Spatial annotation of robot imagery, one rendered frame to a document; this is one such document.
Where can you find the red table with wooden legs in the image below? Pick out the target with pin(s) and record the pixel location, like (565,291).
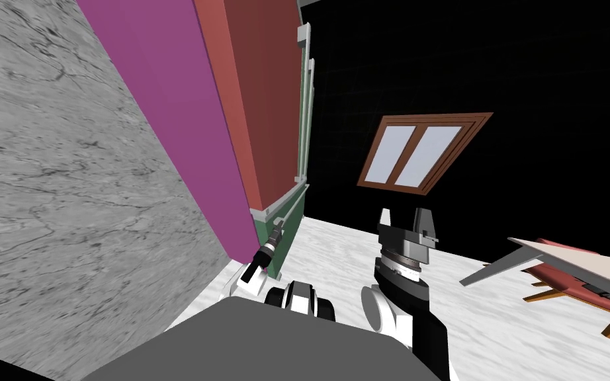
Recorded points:
(575,272)

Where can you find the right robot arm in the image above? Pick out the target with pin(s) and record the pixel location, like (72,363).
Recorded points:
(405,312)

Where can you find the green drawer front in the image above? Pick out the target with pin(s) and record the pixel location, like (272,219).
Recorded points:
(290,233)

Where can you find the brown framed window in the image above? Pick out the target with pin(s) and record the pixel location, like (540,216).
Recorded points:
(421,151)

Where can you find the green cupboard door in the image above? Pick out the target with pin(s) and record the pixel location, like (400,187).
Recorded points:
(301,132)

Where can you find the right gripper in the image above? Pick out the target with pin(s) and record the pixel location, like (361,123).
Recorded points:
(406,244)

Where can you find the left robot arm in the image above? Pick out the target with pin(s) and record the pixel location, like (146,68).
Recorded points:
(252,275)

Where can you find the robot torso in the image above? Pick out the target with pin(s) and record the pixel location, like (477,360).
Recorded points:
(262,344)

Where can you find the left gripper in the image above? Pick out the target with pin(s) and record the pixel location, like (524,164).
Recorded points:
(274,239)

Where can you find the red-brown cabinet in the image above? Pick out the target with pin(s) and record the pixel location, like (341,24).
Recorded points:
(262,106)

